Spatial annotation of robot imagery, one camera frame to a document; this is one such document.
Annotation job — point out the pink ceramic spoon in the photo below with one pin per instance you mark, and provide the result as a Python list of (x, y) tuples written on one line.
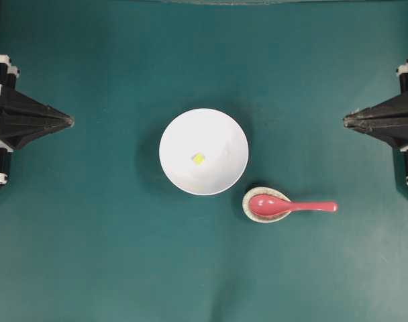
[(266, 206)]

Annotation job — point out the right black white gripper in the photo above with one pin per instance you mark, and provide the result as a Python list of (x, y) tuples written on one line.
[(387, 121)]

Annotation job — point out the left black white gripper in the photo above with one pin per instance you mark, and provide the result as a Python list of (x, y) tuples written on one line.
[(22, 119)]

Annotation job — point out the white round bowl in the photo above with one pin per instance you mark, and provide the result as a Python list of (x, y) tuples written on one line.
[(218, 137)]

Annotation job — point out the speckled beige spoon rest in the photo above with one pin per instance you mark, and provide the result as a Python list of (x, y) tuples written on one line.
[(260, 190)]

